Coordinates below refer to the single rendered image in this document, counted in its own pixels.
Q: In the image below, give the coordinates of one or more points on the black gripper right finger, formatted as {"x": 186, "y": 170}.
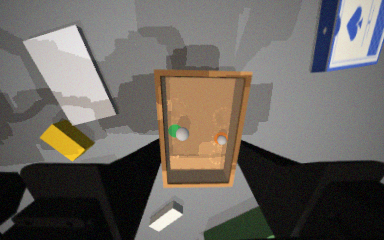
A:
{"x": 286, "y": 191}

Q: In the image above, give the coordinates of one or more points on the white rectangular block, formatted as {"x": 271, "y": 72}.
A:
{"x": 166, "y": 216}

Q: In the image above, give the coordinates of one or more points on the wooden ball-in-hole puzzle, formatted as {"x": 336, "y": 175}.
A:
{"x": 200, "y": 120}

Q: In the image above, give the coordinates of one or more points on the green box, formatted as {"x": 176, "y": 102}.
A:
{"x": 250, "y": 225}

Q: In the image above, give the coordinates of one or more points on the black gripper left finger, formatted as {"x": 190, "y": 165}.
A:
{"x": 122, "y": 189}

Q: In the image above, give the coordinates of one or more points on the yellow rectangular block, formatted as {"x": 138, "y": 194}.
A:
{"x": 67, "y": 139}

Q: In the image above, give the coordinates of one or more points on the white flat rectangular board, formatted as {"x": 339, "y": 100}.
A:
{"x": 68, "y": 66}

